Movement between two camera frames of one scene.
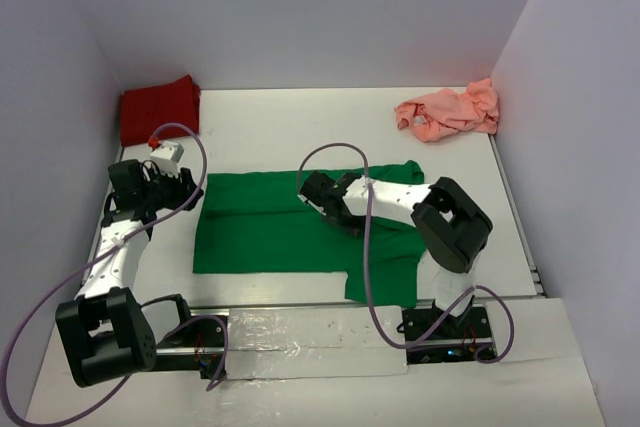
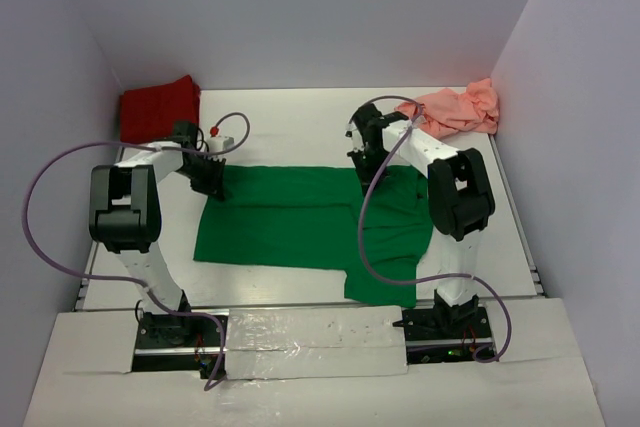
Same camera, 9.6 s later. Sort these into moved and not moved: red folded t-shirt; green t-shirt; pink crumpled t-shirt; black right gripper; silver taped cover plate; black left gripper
Moved: black right gripper; black left gripper
Not moved: pink crumpled t-shirt; green t-shirt; red folded t-shirt; silver taped cover plate
